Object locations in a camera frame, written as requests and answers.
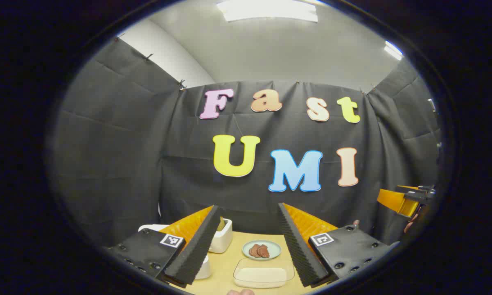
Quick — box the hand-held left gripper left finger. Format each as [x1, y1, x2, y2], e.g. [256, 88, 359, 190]
[107, 205, 222, 287]

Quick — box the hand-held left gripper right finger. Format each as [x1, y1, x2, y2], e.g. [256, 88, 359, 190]
[278, 202, 400, 287]

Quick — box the white rice cooker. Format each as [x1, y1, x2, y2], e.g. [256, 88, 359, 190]
[138, 224, 212, 280]

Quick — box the clear tray of rice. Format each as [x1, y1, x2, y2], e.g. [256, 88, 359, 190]
[233, 258, 296, 288]

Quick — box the pale green plate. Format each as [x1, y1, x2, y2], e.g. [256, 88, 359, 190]
[242, 240, 282, 261]

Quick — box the white toaster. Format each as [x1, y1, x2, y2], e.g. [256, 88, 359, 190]
[208, 218, 233, 254]

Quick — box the black backdrop cloth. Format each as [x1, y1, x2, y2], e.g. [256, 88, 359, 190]
[50, 37, 442, 248]

